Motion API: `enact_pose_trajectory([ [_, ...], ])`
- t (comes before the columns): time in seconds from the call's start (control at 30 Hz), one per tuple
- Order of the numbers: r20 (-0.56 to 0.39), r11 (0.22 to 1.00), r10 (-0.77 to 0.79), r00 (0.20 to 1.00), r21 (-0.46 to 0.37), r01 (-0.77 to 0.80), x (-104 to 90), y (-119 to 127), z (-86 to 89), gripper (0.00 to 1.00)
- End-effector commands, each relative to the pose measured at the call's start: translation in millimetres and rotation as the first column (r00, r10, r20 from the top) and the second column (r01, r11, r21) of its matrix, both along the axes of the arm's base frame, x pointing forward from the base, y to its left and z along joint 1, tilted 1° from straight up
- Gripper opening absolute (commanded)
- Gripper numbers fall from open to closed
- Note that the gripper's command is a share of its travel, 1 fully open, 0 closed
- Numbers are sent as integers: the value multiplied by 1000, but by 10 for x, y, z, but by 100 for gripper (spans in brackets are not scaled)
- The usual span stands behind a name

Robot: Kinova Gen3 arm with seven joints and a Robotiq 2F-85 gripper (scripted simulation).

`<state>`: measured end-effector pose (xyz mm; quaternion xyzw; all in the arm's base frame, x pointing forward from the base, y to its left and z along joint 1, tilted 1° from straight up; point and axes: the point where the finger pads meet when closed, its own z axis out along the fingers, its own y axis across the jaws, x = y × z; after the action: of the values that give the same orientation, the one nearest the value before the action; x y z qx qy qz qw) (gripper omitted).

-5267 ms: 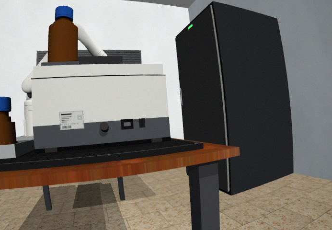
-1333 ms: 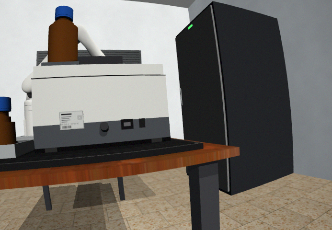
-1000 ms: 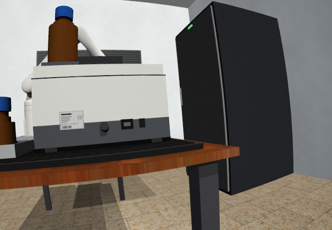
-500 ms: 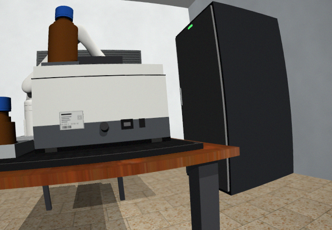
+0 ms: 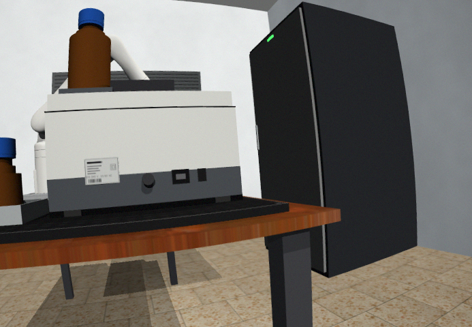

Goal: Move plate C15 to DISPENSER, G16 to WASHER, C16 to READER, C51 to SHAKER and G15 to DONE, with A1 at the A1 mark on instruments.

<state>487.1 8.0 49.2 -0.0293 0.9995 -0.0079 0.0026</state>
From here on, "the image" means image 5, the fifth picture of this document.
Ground white and grey benchtop instrument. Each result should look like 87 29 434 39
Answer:
44 80 243 218

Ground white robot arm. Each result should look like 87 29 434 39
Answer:
31 34 150 193

